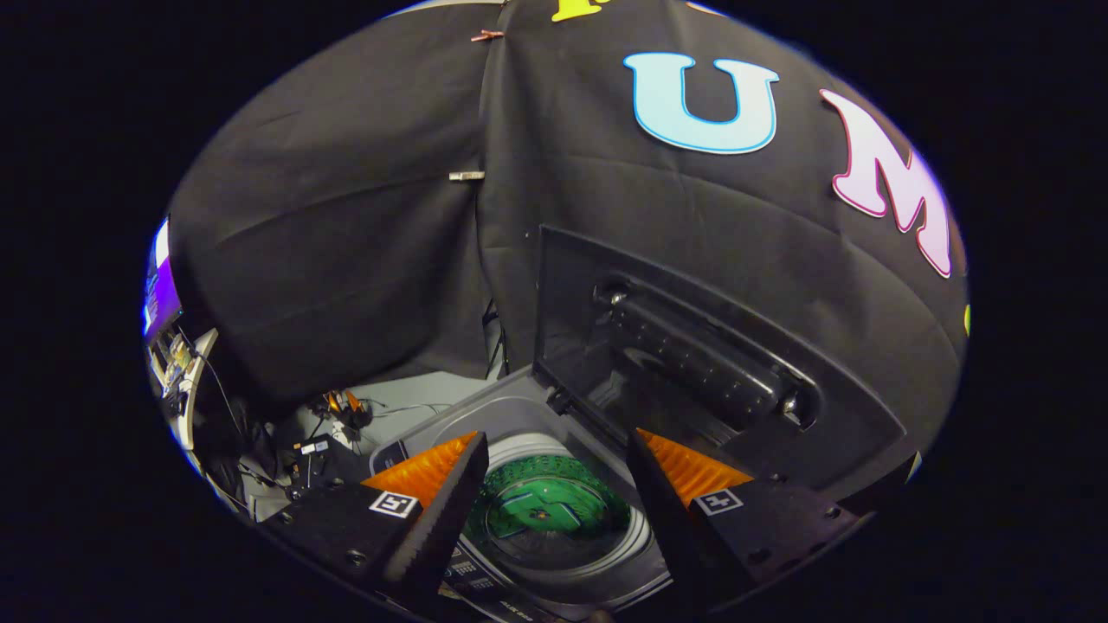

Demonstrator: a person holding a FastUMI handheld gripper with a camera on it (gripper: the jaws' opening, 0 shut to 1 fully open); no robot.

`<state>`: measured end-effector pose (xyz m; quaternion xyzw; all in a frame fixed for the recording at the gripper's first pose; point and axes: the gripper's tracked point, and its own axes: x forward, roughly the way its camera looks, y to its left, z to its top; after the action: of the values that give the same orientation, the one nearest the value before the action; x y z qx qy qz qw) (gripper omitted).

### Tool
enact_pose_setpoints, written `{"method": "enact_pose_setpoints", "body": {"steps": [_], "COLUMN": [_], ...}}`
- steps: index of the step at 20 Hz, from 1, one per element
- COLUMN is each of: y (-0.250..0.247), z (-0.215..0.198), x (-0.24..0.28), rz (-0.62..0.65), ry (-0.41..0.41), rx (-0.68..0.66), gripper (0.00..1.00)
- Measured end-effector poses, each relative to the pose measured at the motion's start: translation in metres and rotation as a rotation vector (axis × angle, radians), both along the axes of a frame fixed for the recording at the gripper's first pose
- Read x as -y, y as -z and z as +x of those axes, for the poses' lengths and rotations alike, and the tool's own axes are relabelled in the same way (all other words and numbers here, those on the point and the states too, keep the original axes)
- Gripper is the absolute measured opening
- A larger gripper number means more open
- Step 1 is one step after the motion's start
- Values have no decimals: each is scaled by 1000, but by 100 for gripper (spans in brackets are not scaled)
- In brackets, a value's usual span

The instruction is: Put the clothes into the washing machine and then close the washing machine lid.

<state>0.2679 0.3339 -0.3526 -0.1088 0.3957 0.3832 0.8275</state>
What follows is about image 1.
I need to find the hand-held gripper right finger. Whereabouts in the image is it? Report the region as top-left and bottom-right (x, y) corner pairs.
(625, 427), (863, 608)

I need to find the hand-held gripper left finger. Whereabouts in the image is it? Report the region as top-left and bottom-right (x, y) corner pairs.
(260, 430), (491, 608)

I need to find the green polo shirt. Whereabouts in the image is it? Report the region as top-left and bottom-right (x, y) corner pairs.
(466, 455), (635, 544)

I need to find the dark washing machine lid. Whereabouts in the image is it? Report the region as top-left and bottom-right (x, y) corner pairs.
(531, 223), (920, 522)

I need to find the black device with white label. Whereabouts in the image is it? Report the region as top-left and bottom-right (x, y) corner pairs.
(288, 435), (337, 487)

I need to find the orange and black tool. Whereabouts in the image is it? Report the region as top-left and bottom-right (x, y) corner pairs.
(322, 389), (375, 432)

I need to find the white desk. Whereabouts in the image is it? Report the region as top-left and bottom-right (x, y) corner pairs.
(147, 327), (220, 453)

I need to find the black backdrop cloth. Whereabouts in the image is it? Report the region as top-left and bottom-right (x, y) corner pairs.
(164, 0), (970, 520)

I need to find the computer monitor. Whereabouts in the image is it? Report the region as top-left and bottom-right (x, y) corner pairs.
(142, 218), (185, 344)

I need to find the black hanging cable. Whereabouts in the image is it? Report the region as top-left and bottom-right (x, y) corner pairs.
(481, 299), (513, 380)

